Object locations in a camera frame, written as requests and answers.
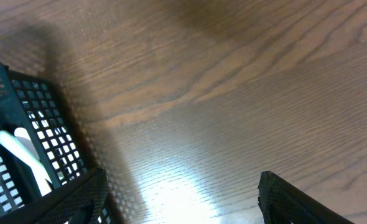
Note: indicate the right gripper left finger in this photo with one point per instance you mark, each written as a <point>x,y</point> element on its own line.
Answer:
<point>79,201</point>

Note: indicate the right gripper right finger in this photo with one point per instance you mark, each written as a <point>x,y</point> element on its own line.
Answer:
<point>282,203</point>

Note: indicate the dark green plastic basket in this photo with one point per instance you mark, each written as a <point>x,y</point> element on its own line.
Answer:
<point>33,104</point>

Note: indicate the pale green plastic fork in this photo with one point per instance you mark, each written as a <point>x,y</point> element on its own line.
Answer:
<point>21,146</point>

